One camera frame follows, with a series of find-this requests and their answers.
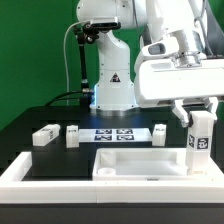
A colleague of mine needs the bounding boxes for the white U-shaped frame fixture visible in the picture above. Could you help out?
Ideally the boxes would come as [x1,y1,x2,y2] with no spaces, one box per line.
[0,152,224,204]

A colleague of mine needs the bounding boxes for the black camera on mount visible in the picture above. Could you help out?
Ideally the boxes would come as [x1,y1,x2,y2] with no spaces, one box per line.
[73,20,121,45]

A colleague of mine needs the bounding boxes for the white camera cable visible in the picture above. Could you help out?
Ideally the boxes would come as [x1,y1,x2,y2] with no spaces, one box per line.
[63,20,90,107]

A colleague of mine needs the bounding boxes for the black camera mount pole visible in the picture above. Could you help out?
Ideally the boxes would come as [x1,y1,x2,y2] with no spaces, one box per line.
[79,42,89,94]

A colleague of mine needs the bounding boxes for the black cables at base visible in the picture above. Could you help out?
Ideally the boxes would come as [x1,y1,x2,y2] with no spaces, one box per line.
[44,89,84,108]

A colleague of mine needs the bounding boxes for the white marker tag sheet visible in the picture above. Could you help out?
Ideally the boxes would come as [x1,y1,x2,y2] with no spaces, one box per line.
[79,128,152,143]

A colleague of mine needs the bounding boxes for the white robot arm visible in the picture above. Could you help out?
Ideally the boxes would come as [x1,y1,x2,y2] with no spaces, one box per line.
[76,0,224,126]

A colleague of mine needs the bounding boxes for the white desk top panel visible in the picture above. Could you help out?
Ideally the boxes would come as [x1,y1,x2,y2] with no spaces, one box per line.
[92,148,224,182]

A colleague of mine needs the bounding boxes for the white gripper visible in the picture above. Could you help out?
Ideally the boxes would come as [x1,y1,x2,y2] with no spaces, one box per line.
[134,37,224,128]

